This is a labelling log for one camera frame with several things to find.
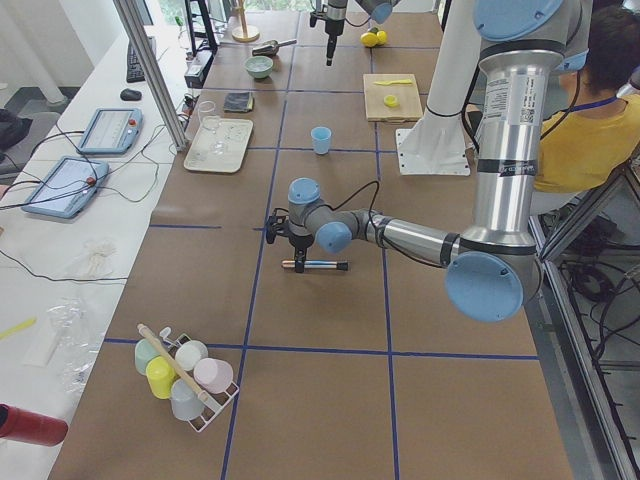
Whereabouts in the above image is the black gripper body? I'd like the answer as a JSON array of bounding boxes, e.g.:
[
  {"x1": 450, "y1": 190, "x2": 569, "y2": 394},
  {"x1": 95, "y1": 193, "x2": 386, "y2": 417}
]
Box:
[
  {"x1": 264, "y1": 207, "x2": 314, "y2": 253},
  {"x1": 309, "y1": 3, "x2": 346, "y2": 50}
]

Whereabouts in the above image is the yellow lemon slice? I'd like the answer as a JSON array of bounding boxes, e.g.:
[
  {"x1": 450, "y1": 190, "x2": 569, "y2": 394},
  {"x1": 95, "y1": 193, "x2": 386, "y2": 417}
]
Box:
[{"x1": 383, "y1": 95, "x2": 400, "y2": 108}]

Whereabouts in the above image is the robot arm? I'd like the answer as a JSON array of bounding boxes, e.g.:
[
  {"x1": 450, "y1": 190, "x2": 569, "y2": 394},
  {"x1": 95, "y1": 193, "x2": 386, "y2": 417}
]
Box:
[
  {"x1": 265, "y1": 1, "x2": 592, "y2": 322},
  {"x1": 309, "y1": 0, "x2": 396, "y2": 66}
]

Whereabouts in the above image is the yellow lemon left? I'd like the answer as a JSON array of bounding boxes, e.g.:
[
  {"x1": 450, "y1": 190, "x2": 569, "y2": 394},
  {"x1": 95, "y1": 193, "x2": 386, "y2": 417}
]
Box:
[{"x1": 360, "y1": 31, "x2": 379, "y2": 48}]

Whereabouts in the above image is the yellow lemon upper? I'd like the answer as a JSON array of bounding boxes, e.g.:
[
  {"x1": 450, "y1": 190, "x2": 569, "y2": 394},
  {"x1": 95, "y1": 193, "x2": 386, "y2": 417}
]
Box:
[{"x1": 376, "y1": 30, "x2": 388, "y2": 46}]

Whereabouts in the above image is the light blue plastic cup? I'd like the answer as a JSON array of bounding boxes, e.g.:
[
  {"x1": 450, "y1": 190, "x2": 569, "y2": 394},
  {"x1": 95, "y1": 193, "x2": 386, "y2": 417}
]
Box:
[{"x1": 310, "y1": 126, "x2": 332, "y2": 155}]

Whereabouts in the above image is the wooden cup tree stand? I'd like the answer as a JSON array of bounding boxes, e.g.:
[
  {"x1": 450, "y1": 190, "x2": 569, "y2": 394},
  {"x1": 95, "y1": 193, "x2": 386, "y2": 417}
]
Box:
[{"x1": 232, "y1": 0, "x2": 260, "y2": 43}]

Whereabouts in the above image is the white plastic cup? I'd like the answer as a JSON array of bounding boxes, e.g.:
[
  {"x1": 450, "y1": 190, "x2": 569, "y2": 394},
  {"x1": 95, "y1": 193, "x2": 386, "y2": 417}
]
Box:
[{"x1": 175, "y1": 340, "x2": 209, "y2": 372}]

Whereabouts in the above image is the pink plastic cup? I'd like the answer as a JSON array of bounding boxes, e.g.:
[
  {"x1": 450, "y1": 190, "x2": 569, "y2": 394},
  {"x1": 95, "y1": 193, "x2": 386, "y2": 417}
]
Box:
[{"x1": 193, "y1": 358, "x2": 234, "y2": 394}]

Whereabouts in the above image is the green plastic cup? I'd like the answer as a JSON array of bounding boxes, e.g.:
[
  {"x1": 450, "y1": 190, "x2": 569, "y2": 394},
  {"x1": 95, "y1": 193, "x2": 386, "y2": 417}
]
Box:
[{"x1": 134, "y1": 339, "x2": 159, "y2": 375}]

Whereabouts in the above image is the yellow plastic cup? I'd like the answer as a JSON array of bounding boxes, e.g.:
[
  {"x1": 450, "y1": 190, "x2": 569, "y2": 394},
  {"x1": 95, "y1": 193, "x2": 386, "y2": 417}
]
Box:
[{"x1": 145, "y1": 356, "x2": 177, "y2": 400}]

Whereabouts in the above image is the grey blue plastic cup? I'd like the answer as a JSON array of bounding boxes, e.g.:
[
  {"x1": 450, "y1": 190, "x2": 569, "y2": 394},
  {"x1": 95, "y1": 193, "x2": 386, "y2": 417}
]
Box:
[{"x1": 170, "y1": 379, "x2": 205, "y2": 421}]

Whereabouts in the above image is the steel ice scoop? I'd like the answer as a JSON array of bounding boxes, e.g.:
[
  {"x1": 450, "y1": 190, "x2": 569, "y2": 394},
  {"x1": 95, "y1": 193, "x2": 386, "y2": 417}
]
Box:
[{"x1": 251, "y1": 39, "x2": 297, "y2": 57}]

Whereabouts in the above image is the green bowl of ice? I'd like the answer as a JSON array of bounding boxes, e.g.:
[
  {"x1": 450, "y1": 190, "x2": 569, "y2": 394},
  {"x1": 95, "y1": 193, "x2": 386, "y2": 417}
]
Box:
[{"x1": 244, "y1": 55, "x2": 274, "y2": 80}]

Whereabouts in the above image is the bamboo cutting board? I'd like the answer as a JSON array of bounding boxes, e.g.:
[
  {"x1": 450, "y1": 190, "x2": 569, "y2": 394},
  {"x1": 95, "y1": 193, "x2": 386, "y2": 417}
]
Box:
[{"x1": 363, "y1": 73, "x2": 423, "y2": 123}]

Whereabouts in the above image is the yellow plastic knife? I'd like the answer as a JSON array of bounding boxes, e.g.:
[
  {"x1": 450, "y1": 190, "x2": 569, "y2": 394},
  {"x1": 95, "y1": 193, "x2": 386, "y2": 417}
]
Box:
[{"x1": 373, "y1": 78, "x2": 413, "y2": 86}]

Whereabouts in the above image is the cream bear serving tray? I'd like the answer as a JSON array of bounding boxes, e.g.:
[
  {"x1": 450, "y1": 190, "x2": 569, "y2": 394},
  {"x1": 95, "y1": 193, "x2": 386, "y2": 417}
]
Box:
[{"x1": 183, "y1": 118, "x2": 253, "y2": 174}]

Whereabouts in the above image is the grey folded cloth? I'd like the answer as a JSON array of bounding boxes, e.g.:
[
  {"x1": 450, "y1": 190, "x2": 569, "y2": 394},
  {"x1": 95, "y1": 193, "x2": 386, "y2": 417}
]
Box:
[{"x1": 223, "y1": 91, "x2": 254, "y2": 113}]

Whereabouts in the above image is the clear wine glass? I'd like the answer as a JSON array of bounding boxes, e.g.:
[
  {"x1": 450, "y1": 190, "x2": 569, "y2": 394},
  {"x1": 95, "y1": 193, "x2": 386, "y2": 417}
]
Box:
[{"x1": 197, "y1": 100, "x2": 225, "y2": 155}]

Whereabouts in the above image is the teach pendant far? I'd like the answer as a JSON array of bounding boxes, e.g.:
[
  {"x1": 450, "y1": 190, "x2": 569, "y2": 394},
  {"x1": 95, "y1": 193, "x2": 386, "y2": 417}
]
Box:
[{"x1": 77, "y1": 108, "x2": 143, "y2": 156}]

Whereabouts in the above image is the teach pendant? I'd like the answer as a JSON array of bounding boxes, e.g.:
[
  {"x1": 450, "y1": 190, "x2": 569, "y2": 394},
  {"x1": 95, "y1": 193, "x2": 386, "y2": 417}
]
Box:
[
  {"x1": 21, "y1": 156, "x2": 110, "y2": 219},
  {"x1": 77, "y1": 108, "x2": 143, "y2": 156}
]

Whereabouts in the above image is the black keyboard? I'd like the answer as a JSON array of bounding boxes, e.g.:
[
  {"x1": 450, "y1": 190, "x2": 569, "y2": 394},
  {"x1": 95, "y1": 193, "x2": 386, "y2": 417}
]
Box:
[{"x1": 126, "y1": 43, "x2": 145, "y2": 83}]

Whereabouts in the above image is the black computer mouse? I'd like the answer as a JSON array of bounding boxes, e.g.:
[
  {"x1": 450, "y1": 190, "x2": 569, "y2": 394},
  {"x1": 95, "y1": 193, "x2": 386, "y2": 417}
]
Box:
[{"x1": 120, "y1": 88, "x2": 142, "y2": 102}]

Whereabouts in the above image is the teach pendant near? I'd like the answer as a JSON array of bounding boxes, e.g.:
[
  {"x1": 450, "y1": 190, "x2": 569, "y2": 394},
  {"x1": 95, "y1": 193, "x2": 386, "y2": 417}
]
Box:
[{"x1": 21, "y1": 156, "x2": 110, "y2": 219}]

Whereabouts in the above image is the person in yellow shirt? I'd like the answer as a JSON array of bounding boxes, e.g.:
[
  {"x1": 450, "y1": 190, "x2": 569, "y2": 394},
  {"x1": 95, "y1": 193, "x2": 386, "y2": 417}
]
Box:
[{"x1": 530, "y1": 5, "x2": 639, "y2": 215}]

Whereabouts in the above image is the red bottle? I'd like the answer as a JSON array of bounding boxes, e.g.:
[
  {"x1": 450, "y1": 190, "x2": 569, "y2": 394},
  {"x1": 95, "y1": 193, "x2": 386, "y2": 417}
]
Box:
[{"x1": 1, "y1": 404, "x2": 68, "y2": 446}]

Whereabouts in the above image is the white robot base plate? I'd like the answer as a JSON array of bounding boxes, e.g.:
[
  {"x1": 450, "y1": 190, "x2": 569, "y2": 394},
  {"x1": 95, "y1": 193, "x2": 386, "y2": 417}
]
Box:
[{"x1": 395, "y1": 127, "x2": 471, "y2": 176}]

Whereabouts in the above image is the white wire cup rack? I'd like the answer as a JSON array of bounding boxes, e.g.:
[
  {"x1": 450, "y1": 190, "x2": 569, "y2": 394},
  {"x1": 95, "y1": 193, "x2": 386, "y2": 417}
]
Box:
[{"x1": 134, "y1": 324, "x2": 239, "y2": 432}]

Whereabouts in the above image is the aluminium frame post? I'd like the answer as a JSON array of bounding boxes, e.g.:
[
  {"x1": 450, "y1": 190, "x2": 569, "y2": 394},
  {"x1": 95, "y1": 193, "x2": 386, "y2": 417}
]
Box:
[{"x1": 113, "y1": 0, "x2": 188, "y2": 152}]

